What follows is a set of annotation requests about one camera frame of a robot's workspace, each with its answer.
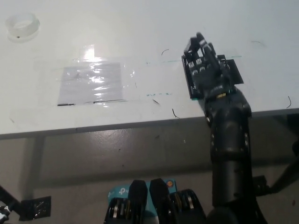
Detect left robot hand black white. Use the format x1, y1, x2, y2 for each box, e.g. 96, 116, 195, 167
0, 204, 11, 221

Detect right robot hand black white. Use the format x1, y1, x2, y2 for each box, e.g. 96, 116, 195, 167
186, 32, 235, 100

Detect black stapler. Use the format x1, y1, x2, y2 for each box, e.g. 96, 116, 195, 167
181, 37, 207, 100

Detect white paper sheet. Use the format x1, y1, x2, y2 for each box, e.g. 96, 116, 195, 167
57, 62, 125, 106

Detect black floor tape patch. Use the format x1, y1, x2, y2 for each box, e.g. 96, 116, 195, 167
18, 196, 52, 221
252, 175, 269, 196

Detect black frame leg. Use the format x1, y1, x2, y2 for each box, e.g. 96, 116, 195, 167
267, 160, 299, 195
0, 185, 23, 212

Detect teal router box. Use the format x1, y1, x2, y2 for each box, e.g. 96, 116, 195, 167
107, 179, 176, 212

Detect clear plastic film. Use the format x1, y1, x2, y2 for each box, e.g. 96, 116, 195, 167
34, 43, 161, 109

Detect clear tape roll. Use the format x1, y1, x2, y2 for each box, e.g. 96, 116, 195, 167
5, 13, 41, 43

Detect grey table leg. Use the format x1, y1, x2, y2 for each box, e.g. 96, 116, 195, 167
25, 136, 45, 199

